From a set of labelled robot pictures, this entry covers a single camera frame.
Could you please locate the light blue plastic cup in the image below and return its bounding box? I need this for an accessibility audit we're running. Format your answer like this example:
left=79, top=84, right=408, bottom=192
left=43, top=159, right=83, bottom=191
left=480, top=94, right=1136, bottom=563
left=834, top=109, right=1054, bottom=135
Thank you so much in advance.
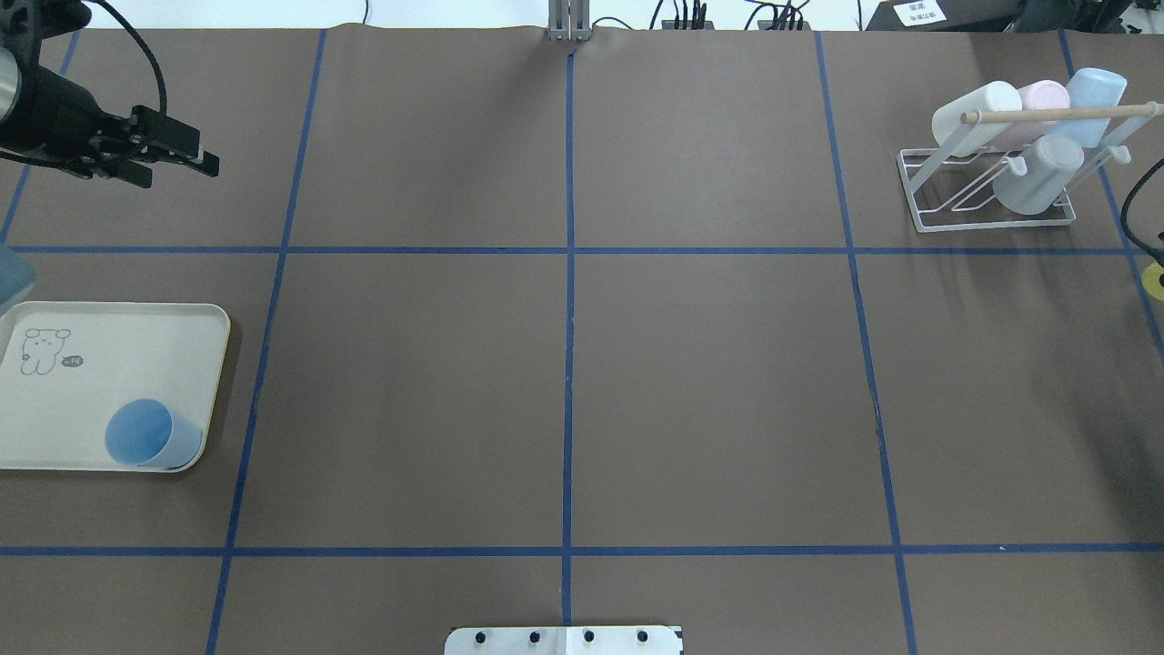
left=1046, top=67, right=1128, bottom=149

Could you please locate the grey plastic cup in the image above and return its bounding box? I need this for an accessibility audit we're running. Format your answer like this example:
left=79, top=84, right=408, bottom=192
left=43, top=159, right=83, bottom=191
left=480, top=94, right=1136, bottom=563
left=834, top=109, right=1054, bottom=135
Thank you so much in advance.
left=992, top=134, right=1085, bottom=216

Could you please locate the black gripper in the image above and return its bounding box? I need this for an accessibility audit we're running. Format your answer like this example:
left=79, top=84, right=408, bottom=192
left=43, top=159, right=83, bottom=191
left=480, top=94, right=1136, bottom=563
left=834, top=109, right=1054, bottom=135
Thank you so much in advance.
left=1, top=64, right=221, bottom=188

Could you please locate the cream tray with bear drawing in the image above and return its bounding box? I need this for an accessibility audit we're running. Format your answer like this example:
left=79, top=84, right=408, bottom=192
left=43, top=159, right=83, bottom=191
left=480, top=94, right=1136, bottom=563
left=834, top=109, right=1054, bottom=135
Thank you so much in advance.
left=1, top=301, right=232, bottom=474

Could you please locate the yellow plastic cup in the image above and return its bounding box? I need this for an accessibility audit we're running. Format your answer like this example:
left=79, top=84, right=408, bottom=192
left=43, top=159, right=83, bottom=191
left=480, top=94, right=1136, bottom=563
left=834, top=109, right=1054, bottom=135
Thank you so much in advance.
left=1140, top=262, right=1164, bottom=302

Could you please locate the blue plastic cup front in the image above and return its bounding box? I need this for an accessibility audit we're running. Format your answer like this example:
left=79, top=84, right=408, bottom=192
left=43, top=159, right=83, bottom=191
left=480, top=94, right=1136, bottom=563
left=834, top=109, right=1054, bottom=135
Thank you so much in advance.
left=105, top=398, right=204, bottom=471

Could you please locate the pink plastic cup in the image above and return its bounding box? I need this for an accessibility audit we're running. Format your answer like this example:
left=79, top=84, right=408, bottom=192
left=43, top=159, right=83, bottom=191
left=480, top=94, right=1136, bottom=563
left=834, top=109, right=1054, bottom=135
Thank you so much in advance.
left=992, top=80, right=1071, bottom=152

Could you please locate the black labelled box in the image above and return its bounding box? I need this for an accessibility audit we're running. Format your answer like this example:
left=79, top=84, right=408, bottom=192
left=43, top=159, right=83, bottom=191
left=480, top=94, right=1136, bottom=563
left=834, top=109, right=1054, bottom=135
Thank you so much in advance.
left=863, top=1, right=1025, bottom=33

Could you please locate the pale green plastic cup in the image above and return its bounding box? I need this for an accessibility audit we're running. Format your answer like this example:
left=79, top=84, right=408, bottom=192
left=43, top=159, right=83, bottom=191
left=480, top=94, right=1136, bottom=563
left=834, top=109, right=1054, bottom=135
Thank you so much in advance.
left=931, top=81, right=1024, bottom=157

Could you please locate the white wire cup rack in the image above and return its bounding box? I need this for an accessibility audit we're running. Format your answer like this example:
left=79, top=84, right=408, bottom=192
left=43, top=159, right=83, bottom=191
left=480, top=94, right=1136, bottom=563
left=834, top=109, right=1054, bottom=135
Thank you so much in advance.
left=895, top=101, right=1161, bottom=235

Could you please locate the grey aluminium frame post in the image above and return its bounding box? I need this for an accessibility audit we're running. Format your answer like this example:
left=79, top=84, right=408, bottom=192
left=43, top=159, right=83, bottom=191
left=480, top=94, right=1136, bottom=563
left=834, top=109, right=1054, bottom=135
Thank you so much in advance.
left=547, top=0, right=592, bottom=43

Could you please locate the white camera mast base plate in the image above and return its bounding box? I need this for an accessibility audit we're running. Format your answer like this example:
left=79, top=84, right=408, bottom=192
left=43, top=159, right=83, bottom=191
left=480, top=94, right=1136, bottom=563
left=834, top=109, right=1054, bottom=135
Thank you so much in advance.
left=442, top=625, right=684, bottom=654

